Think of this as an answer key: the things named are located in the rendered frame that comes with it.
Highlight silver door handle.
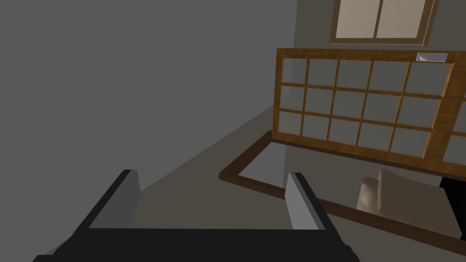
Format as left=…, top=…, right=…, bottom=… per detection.
left=416, top=52, right=449, bottom=63

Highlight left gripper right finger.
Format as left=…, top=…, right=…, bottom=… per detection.
left=284, top=172, right=331, bottom=231

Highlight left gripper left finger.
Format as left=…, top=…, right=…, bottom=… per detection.
left=74, top=169, right=142, bottom=230

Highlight wood-framed window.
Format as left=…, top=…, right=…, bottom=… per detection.
left=329, top=0, right=439, bottom=47

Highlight beige armchair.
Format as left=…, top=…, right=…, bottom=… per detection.
left=355, top=169, right=463, bottom=240

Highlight wooden glass-paned door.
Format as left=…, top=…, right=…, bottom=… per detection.
left=271, top=47, right=466, bottom=179

